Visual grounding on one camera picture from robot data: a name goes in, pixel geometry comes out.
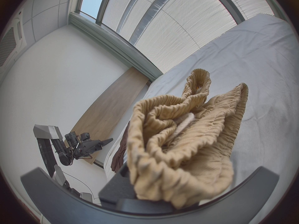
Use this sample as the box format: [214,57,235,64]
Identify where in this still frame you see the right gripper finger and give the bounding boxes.
[99,164,140,205]

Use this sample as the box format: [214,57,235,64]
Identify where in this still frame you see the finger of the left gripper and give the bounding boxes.
[100,138,114,148]

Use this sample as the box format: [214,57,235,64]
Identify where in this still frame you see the tan shorts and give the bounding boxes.
[127,68,249,208]

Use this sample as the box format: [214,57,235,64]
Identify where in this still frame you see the bed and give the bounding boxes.
[70,13,299,209]

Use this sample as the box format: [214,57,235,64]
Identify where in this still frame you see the brown waffle-knit top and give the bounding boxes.
[110,121,131,173]

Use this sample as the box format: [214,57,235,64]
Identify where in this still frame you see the grey-green curtain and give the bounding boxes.
[68,11,164,82]

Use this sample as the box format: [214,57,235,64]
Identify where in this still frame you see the white ceiling air conditioner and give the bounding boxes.
[0,10,26,68]

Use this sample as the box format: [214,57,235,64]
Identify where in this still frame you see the window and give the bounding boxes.
[78,0,277,75]

